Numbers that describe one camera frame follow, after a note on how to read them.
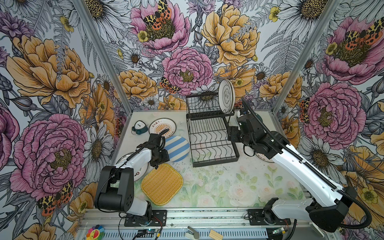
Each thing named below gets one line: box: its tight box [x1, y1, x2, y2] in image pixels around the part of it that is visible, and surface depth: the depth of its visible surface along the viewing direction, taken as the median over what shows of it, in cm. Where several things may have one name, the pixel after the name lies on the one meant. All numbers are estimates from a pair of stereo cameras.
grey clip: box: [184, 226, 200, 240], surface depth 70 cm
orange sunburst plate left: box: [148, 117, 177, 139], surface depth 114 cm
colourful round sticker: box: [86, 224, 105, 240], surface depth 71 cm
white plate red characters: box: [115, 149, 152, 182], surface depth 59 cm
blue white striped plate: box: [164, 135, 190, 162], surface depth 103 cm
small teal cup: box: [131, 120, 148, 135], surface depth 108 cm
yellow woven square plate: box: [141, 163, 184, 206], surface depth 86 cm
